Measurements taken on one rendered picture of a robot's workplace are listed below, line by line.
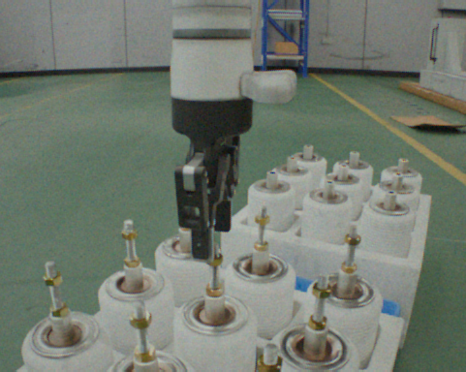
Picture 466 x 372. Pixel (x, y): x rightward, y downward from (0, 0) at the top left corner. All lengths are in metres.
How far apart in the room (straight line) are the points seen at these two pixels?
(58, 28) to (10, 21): 0.85
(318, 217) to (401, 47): 6.17
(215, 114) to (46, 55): 6.89
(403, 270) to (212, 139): 0.50
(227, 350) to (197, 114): 0.25
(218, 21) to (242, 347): 0.33
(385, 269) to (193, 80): 0.53
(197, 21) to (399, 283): 0.59
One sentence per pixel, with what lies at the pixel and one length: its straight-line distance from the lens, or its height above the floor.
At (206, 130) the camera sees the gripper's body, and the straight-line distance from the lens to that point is 0.36.
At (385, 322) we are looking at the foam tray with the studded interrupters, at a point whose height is 0.18.
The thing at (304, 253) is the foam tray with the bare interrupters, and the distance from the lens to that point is 0.81.
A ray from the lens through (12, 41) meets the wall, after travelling 7.49.
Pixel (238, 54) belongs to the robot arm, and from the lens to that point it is 0.36.
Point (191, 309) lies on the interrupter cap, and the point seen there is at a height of 0.25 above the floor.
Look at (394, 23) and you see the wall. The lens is 6.84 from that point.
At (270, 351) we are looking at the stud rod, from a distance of 0.31.
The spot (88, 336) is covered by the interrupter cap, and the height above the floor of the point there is 0.25.
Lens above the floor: 0.55
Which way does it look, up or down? 20 degrees down
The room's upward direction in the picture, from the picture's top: straight up
